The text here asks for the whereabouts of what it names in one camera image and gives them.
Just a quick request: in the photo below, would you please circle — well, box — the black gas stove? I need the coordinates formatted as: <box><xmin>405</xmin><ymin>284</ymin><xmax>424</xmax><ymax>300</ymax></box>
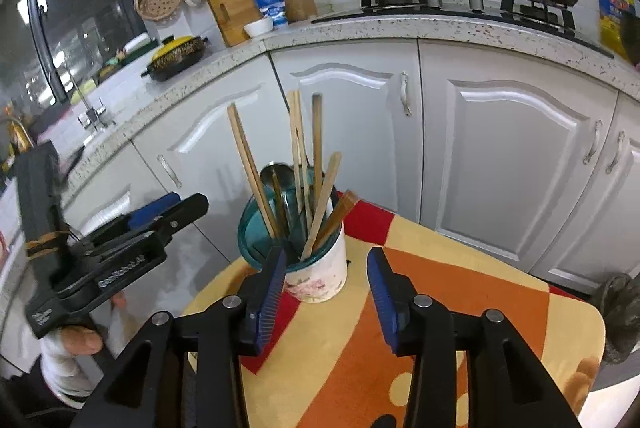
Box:
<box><xmin>311</xmin><ymin>0</ymin><xmax>614</xmax><ymax>59</ymax></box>

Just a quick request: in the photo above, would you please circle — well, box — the chopstick in cup left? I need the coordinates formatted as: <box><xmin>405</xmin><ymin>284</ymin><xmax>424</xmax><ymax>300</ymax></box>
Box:
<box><xmin>227</xmin><ymin>102</ymin><xmax>281</xmax><ymax>239</ymax></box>

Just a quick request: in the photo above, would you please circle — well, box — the chopstick in cup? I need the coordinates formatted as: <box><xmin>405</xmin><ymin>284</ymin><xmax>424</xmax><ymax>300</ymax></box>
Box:
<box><xmin>312</xmin><ymin>94</ymin><xmax>322</xmax><ymax>206</ymax></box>
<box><xmin>227</xmin><ymin>102</ymin><xmax>281</xmax><ymax>239</ymax></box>

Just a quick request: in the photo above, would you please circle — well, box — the wooden cutting board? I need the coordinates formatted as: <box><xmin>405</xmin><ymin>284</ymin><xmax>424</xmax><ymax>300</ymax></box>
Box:
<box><xmin>207</xmin><ymin>0</ymin><xmax>262</xmax><ymax>47</ymax></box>

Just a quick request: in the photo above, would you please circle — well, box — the gloved left hand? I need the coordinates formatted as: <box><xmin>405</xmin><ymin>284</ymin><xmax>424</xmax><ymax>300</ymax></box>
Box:
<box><xmin>40</xmin><ymin>292</ymin><xmax>136</xmax><ymax>410</ymax></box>

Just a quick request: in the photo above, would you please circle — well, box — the yellow lidded casserole pot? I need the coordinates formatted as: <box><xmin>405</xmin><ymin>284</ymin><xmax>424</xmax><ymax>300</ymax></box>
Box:
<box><xmin>141</xmin><ymin>36</ymin><xmax>208</xmax><ymax>82</ymax></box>

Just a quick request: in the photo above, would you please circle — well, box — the brown wooden chopstick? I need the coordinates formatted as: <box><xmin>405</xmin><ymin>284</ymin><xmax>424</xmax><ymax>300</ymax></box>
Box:
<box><xmin>312</xmin><ymin>190</ymin><xmax>359</xmax><ymax>251</ymax></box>

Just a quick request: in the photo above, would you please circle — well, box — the cabinet door handle pair left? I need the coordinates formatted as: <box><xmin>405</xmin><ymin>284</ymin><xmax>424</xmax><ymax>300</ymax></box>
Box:
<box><xmin>582</xmin><ymin>119</ymin><xmax>603</xmax><ymax>165</ymax></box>

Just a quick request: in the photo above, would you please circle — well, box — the cabinet door handle pair right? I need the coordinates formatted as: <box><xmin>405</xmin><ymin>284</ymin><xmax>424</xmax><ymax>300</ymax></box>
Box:
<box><xmin>605</xmin><ymin>130</ymin><xmax>626</xmax><ymax>175</ymax></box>

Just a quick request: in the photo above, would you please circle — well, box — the white floral utensil cup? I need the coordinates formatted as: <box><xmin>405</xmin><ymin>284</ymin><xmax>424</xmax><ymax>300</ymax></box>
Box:
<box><xmin>236</xmin><ymin>168</ymin><xmax>348</xmax><ymax>304</ymax></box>

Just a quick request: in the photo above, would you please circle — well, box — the metal spoon in cup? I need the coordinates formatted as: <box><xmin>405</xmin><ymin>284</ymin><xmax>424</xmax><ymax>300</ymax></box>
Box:
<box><xmin>260</xmin><ymin>163</ymin><xmax>296</xmax><ymax>240</ymax></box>

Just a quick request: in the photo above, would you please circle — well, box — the sink faucet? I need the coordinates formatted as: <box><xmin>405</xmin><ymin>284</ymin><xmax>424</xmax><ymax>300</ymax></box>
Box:
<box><xmin>58</xmin><ymin>60</ymin><xmax>115</xmax><ymax>131</ymax></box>

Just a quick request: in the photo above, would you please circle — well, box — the orange yellow red table cloth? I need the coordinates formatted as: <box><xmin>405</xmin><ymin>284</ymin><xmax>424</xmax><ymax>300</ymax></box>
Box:
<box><xmin>182</xmin><ymin>192</ymin><xmax>608</xmax><ymax>428</ymax></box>

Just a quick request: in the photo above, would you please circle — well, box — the blue white salt bag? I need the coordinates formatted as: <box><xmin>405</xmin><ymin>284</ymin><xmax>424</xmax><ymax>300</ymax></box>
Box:
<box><xmin>254</xmin><ymin>0</ymin><xmax>288</xmax><ymax>28</ymax></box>

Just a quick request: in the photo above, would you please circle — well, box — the yellow cooking oil bottle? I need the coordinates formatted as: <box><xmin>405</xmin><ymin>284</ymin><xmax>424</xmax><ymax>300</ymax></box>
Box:
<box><xmin>598</xmin><ymin>0</ymin><xmax>634</xmax><ymax>60</ymax></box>

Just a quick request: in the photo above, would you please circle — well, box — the white small bowl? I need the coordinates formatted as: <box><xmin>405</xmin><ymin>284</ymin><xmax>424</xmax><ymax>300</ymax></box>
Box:
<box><xmin>243</xmin><ymin>16</ymin><xmax>274</xmax><ymax>38</ymax></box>

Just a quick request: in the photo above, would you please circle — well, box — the cabinet door handle pair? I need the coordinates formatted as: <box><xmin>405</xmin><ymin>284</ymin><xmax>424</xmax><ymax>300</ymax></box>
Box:
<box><xmin>582</xmin><ymin>119</ymin><xmax>603</xmax><ymax>165</ymax></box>
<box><xmin>605</xmin><ymin>130</ymin><xmax>626</xmax><ymax>175</ymax></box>

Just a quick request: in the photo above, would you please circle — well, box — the light wooden chopstick pair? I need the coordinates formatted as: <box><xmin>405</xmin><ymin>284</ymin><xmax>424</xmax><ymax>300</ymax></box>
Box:
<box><xmin>294</xmin><ymin>90</ymin><xmax>312</xmax><ymax>232</ymax></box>
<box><xmin>286</xmin><ymin>90</ymin><xmax>306</xmax><ymax>233</ymax></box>

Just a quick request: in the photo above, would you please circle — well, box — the dark thin wooden chopstick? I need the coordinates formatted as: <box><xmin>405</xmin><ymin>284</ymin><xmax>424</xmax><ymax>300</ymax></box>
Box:
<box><xmin>271</xmin><ymin>171</ymin><xmax>288</xmax><ymax>237</ymax></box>

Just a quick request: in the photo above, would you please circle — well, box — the pale wooden chopstick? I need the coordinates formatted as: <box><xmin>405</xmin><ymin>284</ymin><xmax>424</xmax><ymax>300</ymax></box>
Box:
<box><xmin>300</xmin><ymin>152</ymin><xmax>343</xmax><ymax>261</ymax></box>

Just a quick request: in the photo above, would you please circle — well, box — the chopstick in cup right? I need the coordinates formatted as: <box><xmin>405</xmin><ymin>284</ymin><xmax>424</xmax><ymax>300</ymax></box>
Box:
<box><xmin>312</xmin><ymin>94</ymin><xmax>322</xmax><ymax>206</ymax></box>

